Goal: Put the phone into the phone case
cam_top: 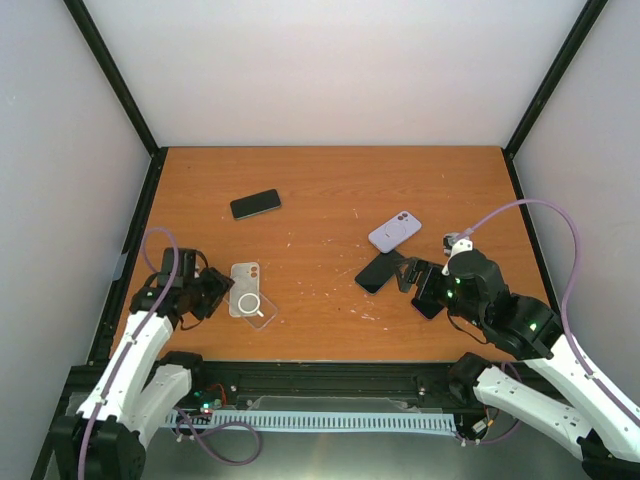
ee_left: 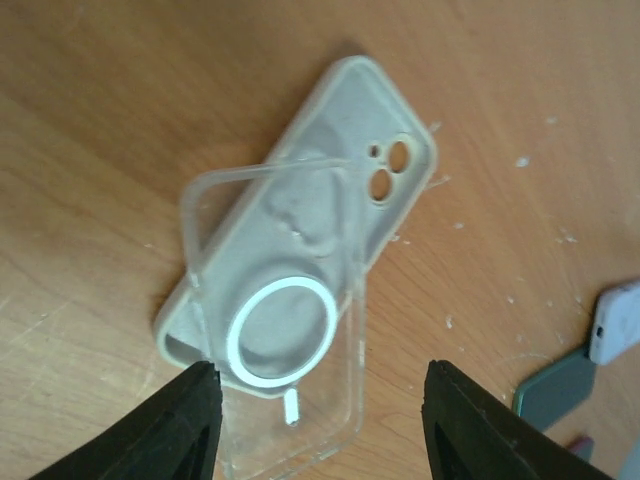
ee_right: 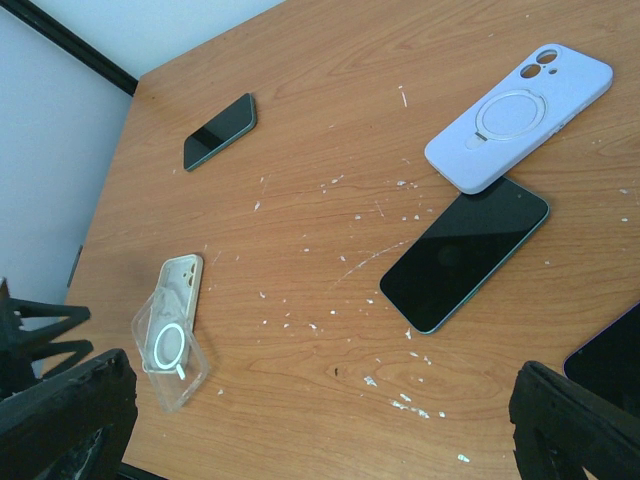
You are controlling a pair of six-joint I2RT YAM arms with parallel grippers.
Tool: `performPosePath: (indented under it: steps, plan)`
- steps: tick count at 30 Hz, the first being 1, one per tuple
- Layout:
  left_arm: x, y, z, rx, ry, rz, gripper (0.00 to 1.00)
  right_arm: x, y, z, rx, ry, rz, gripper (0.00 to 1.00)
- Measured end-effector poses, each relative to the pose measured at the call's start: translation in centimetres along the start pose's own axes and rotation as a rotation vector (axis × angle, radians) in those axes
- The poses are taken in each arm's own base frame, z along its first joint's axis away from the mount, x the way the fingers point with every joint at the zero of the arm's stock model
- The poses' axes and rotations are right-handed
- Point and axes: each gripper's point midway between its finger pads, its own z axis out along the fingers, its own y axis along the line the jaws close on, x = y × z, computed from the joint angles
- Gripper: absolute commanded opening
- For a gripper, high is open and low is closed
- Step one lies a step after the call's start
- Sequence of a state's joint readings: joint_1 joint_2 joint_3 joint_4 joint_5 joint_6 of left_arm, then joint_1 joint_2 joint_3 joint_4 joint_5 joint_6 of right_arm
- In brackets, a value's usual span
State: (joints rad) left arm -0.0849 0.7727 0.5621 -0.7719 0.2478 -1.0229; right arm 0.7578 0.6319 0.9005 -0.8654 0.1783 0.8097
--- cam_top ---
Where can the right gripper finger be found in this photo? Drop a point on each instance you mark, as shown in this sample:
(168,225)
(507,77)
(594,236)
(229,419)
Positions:
(405,280)
(407,266)

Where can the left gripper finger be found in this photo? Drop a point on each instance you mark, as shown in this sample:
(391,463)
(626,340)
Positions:
(218,283)
(211,300)

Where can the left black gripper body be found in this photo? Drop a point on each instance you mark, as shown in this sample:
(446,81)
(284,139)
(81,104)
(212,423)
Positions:
(203,294)

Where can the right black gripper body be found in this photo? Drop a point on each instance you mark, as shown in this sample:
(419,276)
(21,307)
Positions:
(427,290)

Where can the clear magsafe phone case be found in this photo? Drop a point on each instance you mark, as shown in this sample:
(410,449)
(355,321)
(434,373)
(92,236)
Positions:
(254,308)

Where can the black phone pink edge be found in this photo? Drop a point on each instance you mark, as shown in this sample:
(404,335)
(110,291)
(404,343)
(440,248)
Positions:
(428,306)

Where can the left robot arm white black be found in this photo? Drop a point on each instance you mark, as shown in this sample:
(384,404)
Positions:
(108,436)

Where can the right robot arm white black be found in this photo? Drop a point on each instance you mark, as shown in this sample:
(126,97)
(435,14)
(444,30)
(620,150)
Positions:
(592,420)

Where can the black phone near purple case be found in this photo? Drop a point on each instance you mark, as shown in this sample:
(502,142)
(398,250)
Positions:
(378,272)

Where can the purple phone case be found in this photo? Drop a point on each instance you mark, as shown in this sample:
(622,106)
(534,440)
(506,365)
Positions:
(394,232)

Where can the black phone green edge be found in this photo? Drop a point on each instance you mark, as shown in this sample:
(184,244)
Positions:
(255,204)

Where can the green led controller board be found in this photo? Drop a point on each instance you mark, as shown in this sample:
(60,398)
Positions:
(209,402)

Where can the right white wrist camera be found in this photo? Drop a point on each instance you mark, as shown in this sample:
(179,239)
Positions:
(455,243)

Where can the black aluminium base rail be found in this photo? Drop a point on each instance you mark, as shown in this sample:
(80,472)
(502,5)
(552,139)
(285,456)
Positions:
(424,385)

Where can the light blue cable duct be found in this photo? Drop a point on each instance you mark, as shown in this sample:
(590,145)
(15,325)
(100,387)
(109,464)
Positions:
(332,422)

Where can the left black frame post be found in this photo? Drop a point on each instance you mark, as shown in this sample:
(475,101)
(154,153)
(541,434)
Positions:
(101,53)

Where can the black frame post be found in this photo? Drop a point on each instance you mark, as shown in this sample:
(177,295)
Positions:
(574,40)
(101,53)

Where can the right black frame post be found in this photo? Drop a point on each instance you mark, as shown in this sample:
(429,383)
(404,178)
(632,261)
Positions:
(574,40)

